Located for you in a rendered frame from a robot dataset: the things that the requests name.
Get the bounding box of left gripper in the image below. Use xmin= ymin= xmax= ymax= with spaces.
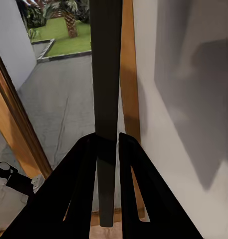
xmin=16 ymin=176 xmax=35 ymax=203

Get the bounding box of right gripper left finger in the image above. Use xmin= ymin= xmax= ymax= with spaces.
xmin=0 ymin=132 xmax=97 ymax=239

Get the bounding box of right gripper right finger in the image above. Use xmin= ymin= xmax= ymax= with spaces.
xmin=119 ymin=132 xmax=203 ymax=239

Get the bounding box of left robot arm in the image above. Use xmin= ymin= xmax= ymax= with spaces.
xmin=0 ymin=162 xmax=46 ymax=203

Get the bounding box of poster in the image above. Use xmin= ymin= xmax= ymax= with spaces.
xmin=89 ymin=0 xmax=123 ymax=228

